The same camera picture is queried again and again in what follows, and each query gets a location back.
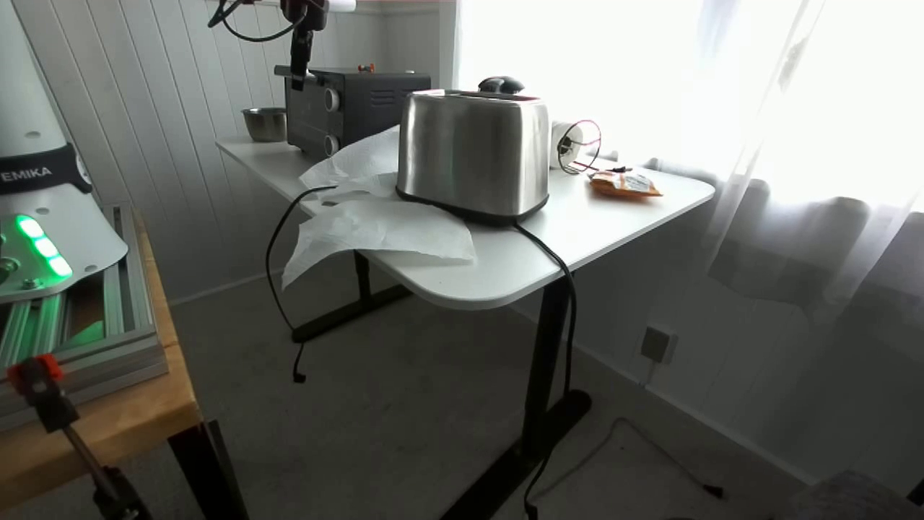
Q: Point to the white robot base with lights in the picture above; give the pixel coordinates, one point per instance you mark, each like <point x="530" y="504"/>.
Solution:
<point x="49" y="222"/>

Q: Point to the stainless steel toaster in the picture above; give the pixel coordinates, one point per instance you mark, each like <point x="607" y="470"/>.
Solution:
<point x="484" y="153"/>

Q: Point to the white crinkled paper sheet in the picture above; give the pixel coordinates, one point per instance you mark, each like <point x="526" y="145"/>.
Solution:
<point x="361" y="210"/>

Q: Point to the orange snack packet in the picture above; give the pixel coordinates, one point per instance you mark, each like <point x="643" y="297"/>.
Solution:
<point x="621" y="186"/>

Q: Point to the stainless steel cup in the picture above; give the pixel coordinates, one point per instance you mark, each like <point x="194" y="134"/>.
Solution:
<point x="266" y="121"/>

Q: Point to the white sheer curtain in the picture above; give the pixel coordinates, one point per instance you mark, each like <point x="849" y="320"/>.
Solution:
<point x="797" y="293"/>

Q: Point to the red black clamp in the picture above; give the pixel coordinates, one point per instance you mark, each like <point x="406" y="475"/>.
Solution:
<point x="39" y="381"/>

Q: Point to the wooden workbench top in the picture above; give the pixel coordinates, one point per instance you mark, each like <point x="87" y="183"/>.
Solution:
<point x="110" y="429"/>

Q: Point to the wall power socket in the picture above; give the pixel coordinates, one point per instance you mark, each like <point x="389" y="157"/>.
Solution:
<point x="656" y="343"/>

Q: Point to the aluminium extrusion frame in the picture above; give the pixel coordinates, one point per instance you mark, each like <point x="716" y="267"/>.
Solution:
<point x="103" y="332"/>

